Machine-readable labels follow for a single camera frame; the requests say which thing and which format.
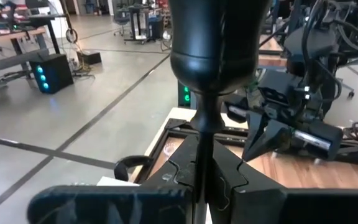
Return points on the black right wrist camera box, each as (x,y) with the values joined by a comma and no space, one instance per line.
(275,90)

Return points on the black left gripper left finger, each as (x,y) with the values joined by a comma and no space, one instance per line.
(104,205)

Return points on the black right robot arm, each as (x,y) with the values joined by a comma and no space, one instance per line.
(309,43)

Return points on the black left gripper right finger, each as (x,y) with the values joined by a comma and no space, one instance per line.
(291,208)

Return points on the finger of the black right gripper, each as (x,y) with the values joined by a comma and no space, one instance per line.
(275,137)
(255,130)

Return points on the black box with green lights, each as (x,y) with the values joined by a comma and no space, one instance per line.
(186,93)

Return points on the black computer tower blue lights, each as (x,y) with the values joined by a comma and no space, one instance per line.
(54,73)

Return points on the wooden top office desk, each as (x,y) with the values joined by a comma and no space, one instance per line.
(11,35)

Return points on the small black floor box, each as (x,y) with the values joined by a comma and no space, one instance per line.
(89,57)

